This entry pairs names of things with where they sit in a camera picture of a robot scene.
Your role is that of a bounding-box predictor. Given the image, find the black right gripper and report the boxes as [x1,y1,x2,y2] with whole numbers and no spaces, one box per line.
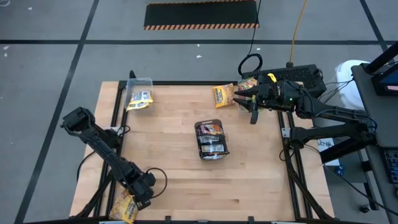
[232,81,296,125]

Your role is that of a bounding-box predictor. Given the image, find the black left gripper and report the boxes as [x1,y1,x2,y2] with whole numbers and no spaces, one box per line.
[129,172,156,210]

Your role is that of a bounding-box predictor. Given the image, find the clear plastic bin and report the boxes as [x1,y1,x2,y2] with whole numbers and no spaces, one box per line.
[236,77,265,113]
[123,77,154,112]

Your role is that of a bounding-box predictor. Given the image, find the dark grey plastic bin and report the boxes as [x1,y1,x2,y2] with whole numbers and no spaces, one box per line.
[194,119,230,161]

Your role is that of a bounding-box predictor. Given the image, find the black perforated computer case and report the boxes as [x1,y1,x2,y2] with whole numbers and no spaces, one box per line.
[241,63,327,99]

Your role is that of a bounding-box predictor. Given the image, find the white paper sheet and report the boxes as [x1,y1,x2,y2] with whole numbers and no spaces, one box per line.
[316,138,341,167]

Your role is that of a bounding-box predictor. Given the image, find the black hazard-striped floor mat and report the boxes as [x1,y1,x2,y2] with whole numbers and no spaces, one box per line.
[143,0,260,31]

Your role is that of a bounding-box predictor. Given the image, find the black desk crossbar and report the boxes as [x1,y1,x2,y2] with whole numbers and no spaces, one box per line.
[320,136,379,164]

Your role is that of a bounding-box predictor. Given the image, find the white plastic bag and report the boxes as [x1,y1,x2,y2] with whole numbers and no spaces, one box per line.
[335,59,371,128]

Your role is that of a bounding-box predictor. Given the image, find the grey side desk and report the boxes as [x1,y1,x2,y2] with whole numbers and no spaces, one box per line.
[350,62,398,149]

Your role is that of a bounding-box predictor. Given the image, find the black support beam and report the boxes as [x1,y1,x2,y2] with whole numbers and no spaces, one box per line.
[362,40,398,75]

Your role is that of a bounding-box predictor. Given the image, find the black-framed monitor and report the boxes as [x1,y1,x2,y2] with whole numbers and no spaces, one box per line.
[371,60,398,96]

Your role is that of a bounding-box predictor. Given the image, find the black keyboard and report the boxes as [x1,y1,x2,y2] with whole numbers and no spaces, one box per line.
[382,148,398,185]

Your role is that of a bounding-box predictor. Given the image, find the black hanging cable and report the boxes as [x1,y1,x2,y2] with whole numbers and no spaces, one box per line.
[238,0,264,78]

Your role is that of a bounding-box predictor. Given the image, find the black aluminium table frame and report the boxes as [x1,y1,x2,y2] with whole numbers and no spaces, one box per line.
[71,79,335,224]

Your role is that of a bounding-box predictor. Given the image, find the yellow hanging cable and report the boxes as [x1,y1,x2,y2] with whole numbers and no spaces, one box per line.
[288,0,309,63]

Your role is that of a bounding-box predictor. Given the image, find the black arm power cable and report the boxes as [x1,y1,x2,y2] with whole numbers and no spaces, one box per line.
[76,151,97,183]

